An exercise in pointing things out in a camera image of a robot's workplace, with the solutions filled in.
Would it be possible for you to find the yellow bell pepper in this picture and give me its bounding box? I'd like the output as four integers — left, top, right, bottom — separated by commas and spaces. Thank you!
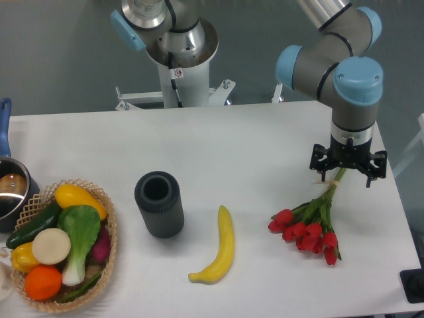
11, 242, 40, 273

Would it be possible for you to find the black device at table edge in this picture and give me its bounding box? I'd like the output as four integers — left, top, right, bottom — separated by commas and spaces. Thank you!
399, 268, 423, 303

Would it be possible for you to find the red tulip bouquet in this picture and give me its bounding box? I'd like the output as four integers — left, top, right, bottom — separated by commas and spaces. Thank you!
268, 168, 346, 266

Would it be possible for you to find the purple radish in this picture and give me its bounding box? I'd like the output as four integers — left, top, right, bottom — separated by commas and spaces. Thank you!
90, 226, 111, 262

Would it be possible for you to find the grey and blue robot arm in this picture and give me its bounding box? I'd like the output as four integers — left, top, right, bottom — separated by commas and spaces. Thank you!
110, 1, 387, 181

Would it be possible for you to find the green bean pod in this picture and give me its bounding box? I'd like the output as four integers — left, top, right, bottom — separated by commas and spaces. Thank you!
58, 272, 101, 303

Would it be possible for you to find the blue handled saucepan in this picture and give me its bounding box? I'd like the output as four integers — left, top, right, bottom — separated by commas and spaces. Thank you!
1, 98, 40, 233

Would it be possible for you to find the green cucumber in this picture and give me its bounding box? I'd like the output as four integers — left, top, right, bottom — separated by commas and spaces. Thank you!
6, 200, 62, 250

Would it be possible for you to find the yellow banana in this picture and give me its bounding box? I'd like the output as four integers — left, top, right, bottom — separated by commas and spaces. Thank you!
188, 205, 235, 284

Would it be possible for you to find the woven wicker basket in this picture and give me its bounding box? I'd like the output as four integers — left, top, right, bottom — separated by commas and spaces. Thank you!
11, 179, 117, 313

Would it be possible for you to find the garlic clove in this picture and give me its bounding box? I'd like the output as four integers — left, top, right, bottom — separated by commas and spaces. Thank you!
0, 248, 9, 258

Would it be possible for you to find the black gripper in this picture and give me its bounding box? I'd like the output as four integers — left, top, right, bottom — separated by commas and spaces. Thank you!
309, 137, 387, 187

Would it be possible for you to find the cream round disc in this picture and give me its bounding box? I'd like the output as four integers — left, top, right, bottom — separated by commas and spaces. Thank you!
32, 228, 71, 265

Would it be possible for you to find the white frame at right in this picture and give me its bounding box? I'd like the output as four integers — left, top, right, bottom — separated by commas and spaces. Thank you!
392, 114, 423, 179

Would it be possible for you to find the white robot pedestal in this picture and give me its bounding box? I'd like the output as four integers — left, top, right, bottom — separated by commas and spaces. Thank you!
111, 12, 236, 111

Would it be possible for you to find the dark grey ribbed vase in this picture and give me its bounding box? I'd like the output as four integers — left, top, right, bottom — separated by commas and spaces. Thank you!
134, 171, 185, 239

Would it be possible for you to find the yellow squash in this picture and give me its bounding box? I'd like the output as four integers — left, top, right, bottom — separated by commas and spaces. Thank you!
54, 184, 108, 221

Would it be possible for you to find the green bok choy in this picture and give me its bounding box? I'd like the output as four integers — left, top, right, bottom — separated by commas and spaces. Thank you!
58, 205, 101, 286

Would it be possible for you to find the orange fruit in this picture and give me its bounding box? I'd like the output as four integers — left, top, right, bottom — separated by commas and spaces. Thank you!
25, 265, 62, 301

